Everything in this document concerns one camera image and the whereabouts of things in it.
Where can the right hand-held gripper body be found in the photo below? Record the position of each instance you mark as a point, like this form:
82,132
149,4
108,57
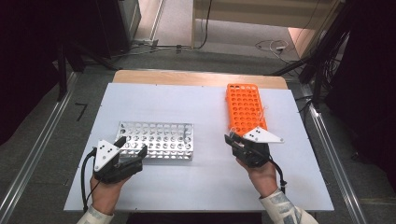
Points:
252,152

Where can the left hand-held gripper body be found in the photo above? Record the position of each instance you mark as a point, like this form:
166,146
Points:
109,161

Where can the clear test tube rack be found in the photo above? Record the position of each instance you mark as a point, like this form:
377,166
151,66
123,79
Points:
162,138

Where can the orange test tube rack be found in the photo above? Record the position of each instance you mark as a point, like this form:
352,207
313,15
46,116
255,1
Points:
244,105

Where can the person's right hand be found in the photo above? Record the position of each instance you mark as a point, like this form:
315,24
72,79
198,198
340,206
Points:
263,179

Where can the person's left hand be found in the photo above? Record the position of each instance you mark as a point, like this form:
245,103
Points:
107,194

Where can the white table board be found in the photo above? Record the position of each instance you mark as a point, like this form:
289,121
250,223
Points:
193,186

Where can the wooden table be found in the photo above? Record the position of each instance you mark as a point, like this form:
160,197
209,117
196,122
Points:
186,77

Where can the black metal stand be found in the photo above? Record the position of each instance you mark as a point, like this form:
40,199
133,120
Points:
62,74

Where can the grey power strip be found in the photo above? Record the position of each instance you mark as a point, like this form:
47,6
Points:
146,42

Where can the dark cabinet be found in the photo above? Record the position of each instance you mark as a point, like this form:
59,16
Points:
118,28

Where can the black curtain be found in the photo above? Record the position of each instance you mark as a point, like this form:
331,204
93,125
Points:
370,77
28,62

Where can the beige wooden furniture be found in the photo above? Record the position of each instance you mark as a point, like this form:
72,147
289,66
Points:
264,14

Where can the aluminium floor rail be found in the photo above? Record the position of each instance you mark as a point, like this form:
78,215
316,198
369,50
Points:
336,174
34,149

